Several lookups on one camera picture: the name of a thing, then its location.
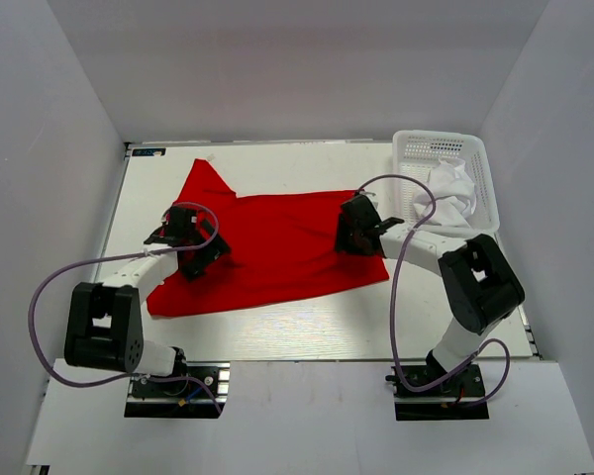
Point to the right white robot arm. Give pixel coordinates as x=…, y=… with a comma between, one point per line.
x=480, y=285

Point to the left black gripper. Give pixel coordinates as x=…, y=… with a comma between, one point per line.
x=212, y=253

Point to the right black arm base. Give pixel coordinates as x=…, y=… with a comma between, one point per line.
x=453, y=400

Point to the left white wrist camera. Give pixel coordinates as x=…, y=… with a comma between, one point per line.
x=167, y=215

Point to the white plastic basket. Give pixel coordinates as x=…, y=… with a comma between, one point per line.
x=416, y=153

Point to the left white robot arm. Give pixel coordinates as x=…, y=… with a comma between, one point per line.
x=105, y=323

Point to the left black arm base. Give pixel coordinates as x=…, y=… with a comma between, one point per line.
x=183, y=400

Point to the blue table label sticker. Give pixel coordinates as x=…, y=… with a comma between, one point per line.
x=149, y=151

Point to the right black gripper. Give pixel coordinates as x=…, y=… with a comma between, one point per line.
x=343, y=237

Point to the red t shirt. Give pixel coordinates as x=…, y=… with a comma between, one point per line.
x=282, y=249

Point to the white t shirt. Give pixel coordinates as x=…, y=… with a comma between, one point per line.
x=454, y=192

